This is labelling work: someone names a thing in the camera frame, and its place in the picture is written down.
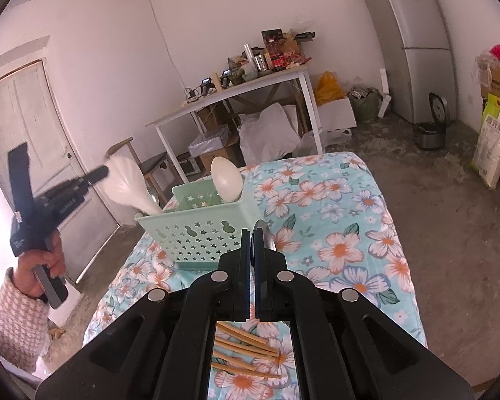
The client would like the cola bottle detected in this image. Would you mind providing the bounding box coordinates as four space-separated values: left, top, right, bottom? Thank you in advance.
273 39 288 71

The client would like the person's left hand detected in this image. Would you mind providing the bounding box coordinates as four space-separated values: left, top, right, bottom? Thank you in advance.
12 231 67 301

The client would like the green bag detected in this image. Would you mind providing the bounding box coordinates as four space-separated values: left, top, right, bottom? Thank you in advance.
346 87 384 123

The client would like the wooden chair with dark seat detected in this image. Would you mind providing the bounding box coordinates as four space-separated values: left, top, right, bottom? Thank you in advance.
106 137 173 207

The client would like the white plastic rice spoon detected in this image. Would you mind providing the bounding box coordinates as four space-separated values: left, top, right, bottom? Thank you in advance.
210 156 244 203
101 154 163 217

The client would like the small white framed appliance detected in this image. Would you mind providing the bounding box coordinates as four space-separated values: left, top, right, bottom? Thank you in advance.
176 154 201 178

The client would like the yellow-green rice bag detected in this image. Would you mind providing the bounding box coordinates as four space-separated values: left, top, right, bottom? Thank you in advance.
471 94 500 190

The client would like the pile of wooden chopsticks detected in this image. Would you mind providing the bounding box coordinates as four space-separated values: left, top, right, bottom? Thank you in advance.
212 321 283 380

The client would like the metal spoon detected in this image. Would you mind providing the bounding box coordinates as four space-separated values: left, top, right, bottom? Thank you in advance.
251 219 279 267

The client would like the white panel door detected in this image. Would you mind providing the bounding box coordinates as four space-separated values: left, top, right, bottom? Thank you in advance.
0 60 119 280

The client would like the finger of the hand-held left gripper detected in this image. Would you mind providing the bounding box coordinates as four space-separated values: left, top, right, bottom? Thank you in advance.
81 165 110 188

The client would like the black rice cooker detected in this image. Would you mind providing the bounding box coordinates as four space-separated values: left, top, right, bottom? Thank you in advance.
412 92 450 151

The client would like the yellow plastic bag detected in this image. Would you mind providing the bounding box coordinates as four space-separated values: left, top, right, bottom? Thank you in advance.
314 71 346 107

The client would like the person's left forearm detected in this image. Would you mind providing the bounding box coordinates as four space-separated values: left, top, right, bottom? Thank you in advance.
0 267 53 373

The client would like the white lidded box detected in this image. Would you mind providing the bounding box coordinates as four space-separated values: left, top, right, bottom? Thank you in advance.
187 124 231 157

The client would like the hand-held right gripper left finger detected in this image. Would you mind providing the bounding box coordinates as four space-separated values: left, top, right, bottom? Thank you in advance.
33 228 251 400

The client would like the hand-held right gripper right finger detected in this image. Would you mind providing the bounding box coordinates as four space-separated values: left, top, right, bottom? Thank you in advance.
256 250 476 400

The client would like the white sack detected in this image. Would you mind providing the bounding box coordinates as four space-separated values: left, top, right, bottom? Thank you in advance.
237 102 303 165

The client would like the green perforated utensil basket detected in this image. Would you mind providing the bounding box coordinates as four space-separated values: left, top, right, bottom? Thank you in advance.
134 183 261 271

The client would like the silver refrigerator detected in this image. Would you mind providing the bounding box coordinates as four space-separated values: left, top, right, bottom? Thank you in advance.
356 0 461 125

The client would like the white plastic bag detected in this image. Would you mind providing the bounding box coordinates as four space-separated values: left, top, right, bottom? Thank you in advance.
294 127 353 157

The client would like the white metal-frame table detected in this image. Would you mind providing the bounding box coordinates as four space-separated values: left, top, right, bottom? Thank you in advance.
146 67 323 188

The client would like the white cardboard box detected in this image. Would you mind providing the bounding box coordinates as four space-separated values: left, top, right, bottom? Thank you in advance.
317 96 357 132

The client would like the white board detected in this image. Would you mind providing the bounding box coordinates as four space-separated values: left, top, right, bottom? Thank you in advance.
377 69 391 118

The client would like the small brown cardboard box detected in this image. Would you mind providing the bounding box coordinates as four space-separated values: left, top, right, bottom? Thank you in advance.
200 146 240 171

